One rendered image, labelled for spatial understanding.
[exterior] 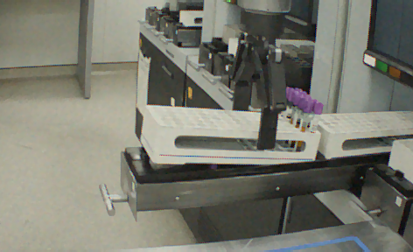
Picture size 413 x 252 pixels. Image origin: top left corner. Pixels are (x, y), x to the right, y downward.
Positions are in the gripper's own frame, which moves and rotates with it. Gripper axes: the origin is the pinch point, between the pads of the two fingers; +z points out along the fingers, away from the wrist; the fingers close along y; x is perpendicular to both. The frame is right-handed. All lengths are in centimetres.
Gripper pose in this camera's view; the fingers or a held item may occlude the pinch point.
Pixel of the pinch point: (252, 125)
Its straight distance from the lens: 95.9
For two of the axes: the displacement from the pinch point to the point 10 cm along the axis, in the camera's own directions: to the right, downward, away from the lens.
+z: -0.7, 9.4, 3.5
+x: 9.4, -0.5, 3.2
